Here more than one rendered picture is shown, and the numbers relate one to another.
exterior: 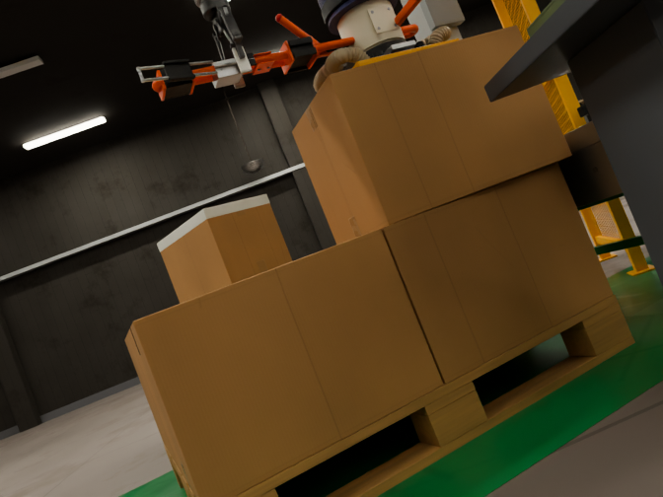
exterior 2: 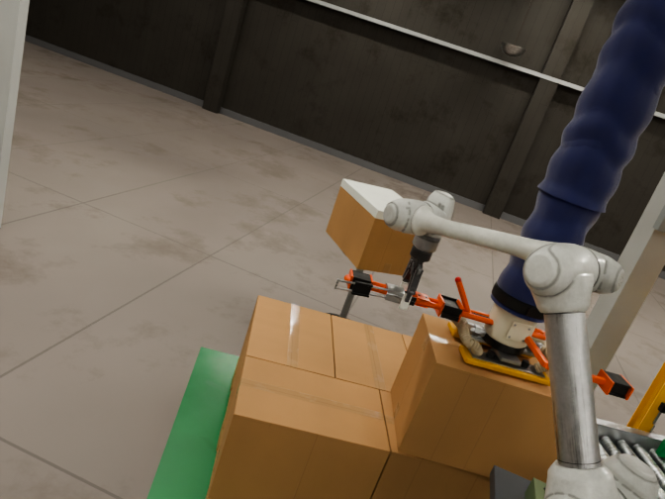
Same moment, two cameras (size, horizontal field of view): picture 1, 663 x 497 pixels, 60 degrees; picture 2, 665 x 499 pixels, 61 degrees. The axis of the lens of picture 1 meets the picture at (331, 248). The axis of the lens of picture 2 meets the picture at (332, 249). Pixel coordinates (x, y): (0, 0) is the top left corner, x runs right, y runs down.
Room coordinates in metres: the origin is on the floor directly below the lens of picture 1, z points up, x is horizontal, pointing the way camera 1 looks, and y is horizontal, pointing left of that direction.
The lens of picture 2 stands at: (-0.47, -0.15, 1.83)
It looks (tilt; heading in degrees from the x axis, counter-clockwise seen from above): 19 degrees down; 15
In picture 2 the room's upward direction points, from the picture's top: 19 degrees clockwise
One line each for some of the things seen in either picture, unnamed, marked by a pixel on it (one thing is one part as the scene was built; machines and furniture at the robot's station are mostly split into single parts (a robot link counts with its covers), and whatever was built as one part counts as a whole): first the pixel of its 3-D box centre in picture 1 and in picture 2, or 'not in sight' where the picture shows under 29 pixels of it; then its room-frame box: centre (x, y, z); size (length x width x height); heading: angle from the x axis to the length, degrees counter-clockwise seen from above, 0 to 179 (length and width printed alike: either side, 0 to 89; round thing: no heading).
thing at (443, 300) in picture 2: (297, 55); (448, 307); (1.56, -0.11, 1.08); 0.10 x 0.08 x 0.06; 23
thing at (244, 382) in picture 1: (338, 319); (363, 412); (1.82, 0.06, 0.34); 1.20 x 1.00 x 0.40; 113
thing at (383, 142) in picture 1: (423, 143); (481, 399); (1.67, -0.37, 0.74); 0.60 x 0.40 x 0.40; 109
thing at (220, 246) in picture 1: (223, 252); (375, 226); (3.14, 0.57, 0.82); 0.60 x 0.40 x 0.40; 42
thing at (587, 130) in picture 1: (526, 165); not in sight; (1.81, -0.67, 0.58); 0.70 x 0.03 x 0.06; 23
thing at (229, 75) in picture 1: (226, 73); (394, 293); (1.47, 0.09, 1.08); 0.07 x 0.07 x 0.04; 23
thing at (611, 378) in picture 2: not in sight; (614, 384); (1.53, -0.72, 1.08); 0.09 x 0.08 x 0.05; 23
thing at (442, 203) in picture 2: not in sight; (434, 213); (1.47, 0.06, 1.41); 0.13 x 0.11 x 0.16; 149
